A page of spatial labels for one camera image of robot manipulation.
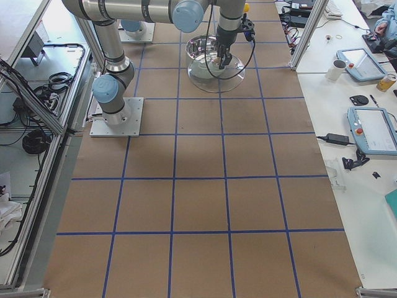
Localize aluminium frame post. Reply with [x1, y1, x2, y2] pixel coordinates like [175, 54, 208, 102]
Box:
[289, 0, 328, 70]

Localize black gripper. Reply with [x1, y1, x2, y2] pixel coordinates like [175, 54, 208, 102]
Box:
[216, 25, 237, 70]

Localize near blue teach pendant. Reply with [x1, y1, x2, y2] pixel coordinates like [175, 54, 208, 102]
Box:
[347, 107, 396, 156]

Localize pale green steel pot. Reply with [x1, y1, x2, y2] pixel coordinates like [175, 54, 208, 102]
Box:
[185, 35, 218, 63]

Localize black power adapter brick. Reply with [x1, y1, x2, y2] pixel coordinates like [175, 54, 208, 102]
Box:
[288, 7, 311, 28]

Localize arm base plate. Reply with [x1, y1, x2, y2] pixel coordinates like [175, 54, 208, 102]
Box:
[118, 20, 155, 43]
[90, 97, 144, 137]

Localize black round puck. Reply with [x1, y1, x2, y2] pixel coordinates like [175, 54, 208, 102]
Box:
[349, 94, 369, 106]

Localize small black power adapter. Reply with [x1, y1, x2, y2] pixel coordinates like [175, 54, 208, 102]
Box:
[326, 133, 350, 146]

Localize coiled black cables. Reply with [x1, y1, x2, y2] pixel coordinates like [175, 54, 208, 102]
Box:
[22, 129, 51, 155]

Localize far blue teach pendant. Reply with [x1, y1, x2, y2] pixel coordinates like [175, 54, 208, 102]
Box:
[336, 48, 387, 82]

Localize white mug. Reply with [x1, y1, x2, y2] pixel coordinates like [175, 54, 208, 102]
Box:
[325, 59, 347, 81]

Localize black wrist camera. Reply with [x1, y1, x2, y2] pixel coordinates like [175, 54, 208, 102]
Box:
[241, 19, 255, 42]

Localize glass pot lid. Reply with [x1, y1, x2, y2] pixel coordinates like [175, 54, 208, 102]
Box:
[187, 51, 246, 93]

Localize white crumpled cloth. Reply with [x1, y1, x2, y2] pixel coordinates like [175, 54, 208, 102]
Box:
[1, 192, 22, 233]

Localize blue teach pendant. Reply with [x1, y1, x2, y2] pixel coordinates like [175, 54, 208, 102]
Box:
[336, 48, 387, 82]
[347, 107, 396, 156]

